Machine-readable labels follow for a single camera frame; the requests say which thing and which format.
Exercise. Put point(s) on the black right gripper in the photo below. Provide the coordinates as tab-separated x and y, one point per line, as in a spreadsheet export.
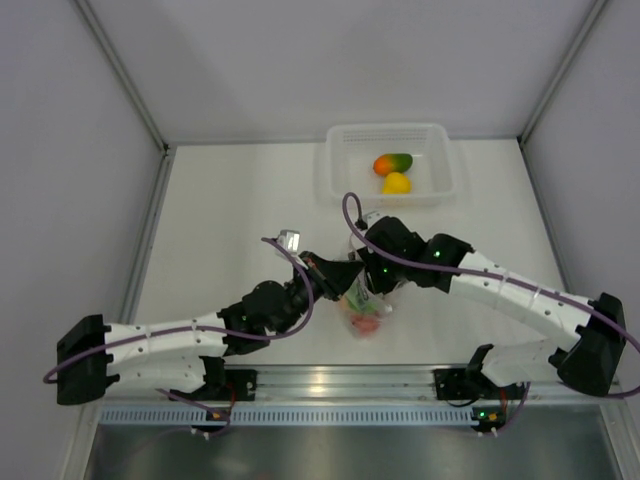
379	284

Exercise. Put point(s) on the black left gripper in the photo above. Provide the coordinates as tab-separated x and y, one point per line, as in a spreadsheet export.
332	277

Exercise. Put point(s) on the green fake apple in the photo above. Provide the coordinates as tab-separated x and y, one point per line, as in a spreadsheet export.
360	300

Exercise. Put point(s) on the clear zip top bag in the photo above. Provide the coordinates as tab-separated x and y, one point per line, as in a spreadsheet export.
390	300

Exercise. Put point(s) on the yellow fake pepper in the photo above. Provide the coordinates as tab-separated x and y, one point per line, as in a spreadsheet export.
396	183

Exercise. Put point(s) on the orange green fake mango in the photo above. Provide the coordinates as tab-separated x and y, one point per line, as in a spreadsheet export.
392	162

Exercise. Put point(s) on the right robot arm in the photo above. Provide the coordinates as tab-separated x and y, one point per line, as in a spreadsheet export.
582	339

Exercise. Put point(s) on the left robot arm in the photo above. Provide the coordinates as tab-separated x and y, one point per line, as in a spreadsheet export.
186	357

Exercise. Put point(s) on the white plastic basket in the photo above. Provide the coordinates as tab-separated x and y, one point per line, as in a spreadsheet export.
352	149

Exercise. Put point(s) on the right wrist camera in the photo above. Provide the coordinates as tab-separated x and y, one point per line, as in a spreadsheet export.
366	221

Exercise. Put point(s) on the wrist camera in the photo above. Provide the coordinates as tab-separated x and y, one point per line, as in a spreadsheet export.
289	242
366	221

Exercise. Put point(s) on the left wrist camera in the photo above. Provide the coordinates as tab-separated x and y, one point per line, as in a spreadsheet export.
289	242

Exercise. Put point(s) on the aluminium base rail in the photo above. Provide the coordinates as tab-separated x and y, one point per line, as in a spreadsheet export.
349	383

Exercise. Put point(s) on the aluminium frame rail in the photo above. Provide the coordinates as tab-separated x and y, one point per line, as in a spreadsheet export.
91	20

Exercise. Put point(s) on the white slotted cable duct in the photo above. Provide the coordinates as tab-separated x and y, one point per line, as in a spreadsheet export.
256	415

